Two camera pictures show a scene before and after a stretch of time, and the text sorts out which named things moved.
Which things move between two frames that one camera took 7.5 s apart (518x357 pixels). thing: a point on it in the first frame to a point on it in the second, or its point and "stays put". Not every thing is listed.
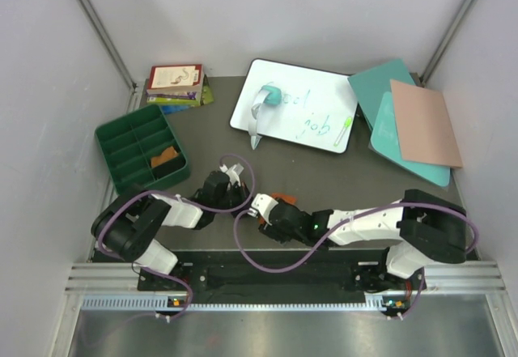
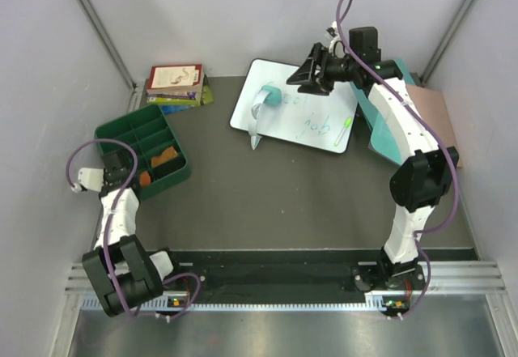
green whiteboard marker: [346, 125] stays put
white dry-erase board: [317, 108] stays put
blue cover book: [170, 108] stays put
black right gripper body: [281, 235] to [339, 70]
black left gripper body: [235, 197] to [105, 180]
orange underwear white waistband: [288, 197] to [145, 179]
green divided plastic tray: [140, 149] stays put
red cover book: [176, 78] stays put
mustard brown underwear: [167, 155] stays put
